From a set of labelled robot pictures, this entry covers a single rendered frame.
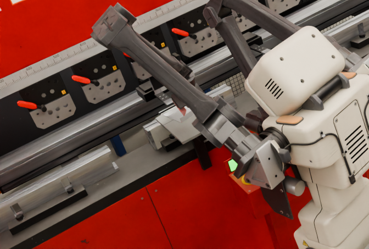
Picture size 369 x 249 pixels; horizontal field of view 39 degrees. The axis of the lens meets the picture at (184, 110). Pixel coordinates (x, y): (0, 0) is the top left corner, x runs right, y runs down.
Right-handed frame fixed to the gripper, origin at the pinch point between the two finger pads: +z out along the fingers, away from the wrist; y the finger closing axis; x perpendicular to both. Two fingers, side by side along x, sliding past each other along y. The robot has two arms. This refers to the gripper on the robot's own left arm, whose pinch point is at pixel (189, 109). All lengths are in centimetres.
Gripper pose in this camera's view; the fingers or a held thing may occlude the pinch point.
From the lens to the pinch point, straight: 184.6
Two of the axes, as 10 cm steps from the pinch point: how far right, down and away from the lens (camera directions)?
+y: -8.5, 4.6, -2.5
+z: 0.7, 5.7, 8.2
